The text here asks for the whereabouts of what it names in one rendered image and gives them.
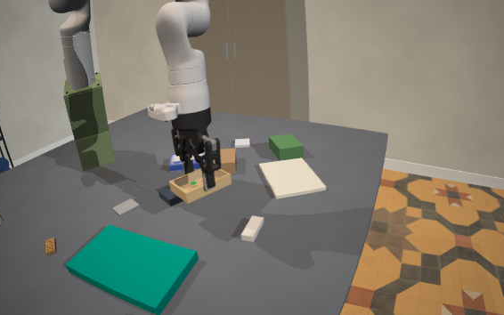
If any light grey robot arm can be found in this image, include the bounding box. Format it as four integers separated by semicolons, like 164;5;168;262
48;0;211;121

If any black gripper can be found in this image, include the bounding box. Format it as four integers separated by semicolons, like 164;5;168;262
171;107;221;191

